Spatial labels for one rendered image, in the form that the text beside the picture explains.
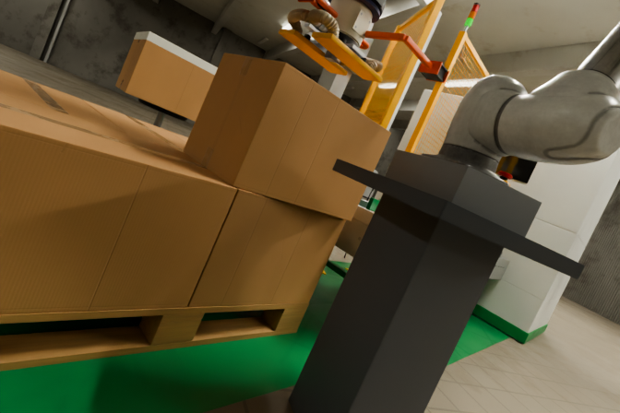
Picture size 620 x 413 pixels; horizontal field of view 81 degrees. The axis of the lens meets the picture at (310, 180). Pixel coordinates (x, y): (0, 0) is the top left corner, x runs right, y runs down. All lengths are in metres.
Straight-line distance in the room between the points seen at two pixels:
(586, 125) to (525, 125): 0.11
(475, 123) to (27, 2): 15.76
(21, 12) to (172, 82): 13.77
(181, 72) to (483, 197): 2.10
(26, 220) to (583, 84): 1.20
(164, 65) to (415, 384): 2.21
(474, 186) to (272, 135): 0.59
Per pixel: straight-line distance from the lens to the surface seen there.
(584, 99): 0.94
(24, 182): 0.92
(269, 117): 1.11
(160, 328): 1.24
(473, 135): 1.04
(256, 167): 1.13
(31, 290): 1.04
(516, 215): 1.07
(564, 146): 0.92
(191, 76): 2.64
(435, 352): 1.11
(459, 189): 0.91
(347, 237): 1.63
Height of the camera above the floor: 0.72
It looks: 3 degrees down
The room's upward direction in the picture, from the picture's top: 24 degrees clockwise
